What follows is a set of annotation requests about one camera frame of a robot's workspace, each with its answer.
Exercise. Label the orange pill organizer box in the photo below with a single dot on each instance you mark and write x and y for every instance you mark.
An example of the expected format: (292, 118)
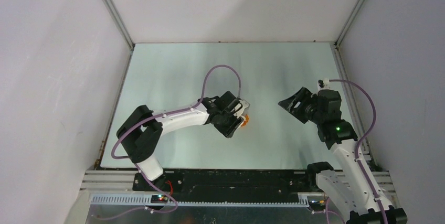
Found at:
(245, 120)

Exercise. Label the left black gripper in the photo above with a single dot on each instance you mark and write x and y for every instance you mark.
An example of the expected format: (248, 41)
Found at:
(228, 131)

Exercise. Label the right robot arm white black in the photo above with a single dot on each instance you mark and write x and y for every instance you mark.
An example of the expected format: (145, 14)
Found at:
(361, 200)

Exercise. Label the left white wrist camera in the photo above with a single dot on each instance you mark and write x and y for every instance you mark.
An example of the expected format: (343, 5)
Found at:
(241, 109)

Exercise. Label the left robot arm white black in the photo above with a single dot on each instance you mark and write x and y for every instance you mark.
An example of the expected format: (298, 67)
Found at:
(141, 132)

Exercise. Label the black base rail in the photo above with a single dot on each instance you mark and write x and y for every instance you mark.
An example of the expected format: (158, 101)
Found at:
(237, 185)

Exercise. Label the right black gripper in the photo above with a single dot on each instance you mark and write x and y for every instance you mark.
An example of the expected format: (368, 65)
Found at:
(303, 96)

